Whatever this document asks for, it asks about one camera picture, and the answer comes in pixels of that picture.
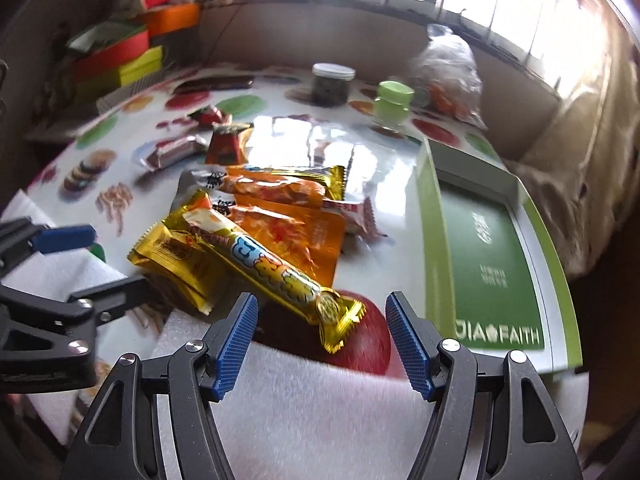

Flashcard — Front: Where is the green white cardboard box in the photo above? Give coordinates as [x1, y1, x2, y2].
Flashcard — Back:
[416, 141, 582, 374]

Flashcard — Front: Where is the orange box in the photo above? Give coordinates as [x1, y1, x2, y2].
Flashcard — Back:
[134, 3, 201, 38]

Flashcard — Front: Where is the dark red gold snack pack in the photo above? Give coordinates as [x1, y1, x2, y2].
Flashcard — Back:
[205, 122, 254, 166]

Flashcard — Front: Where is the red storage box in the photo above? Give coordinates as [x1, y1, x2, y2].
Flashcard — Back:
[73, 27, 149, 82]

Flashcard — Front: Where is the yellow green box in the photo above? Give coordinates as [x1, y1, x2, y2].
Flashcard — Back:
[75, 46, 163, 104]

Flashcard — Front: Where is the pink white nougat candy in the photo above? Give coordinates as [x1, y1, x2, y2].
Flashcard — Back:
[322, 197, 386, 242]
[143, 134, 208, 171]

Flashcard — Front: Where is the clear plastic bag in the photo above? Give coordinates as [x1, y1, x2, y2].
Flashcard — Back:
[408, 24, 486, 130]

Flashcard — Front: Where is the long gold yellow snack bar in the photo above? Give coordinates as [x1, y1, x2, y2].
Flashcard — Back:
[163, 190, 367, 353]

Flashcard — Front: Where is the black white striped box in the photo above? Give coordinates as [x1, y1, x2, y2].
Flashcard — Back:
[93, 77, 155, 115]

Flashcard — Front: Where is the gold candy bar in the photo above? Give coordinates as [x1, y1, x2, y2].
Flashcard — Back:
[127, 222, 229, 316]

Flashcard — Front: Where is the green cream jar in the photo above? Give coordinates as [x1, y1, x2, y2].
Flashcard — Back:
[374, 80, 414, 128]

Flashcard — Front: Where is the orange grey snack pouch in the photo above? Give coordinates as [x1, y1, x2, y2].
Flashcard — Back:
[171, 165, 347, 209]

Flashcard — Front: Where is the dark jar white lid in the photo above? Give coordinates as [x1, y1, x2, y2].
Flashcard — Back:
[311, 63, 356, 107]

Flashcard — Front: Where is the beige patterned curtain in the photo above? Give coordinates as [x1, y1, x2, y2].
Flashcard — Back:
[506, 30, 639, 280]

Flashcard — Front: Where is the black smartphone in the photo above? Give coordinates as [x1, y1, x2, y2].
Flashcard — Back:
[172, 75, 255, 94]

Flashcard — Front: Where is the red triangular snack pack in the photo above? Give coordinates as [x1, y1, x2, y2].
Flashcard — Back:
[188, 105, 232, 128]

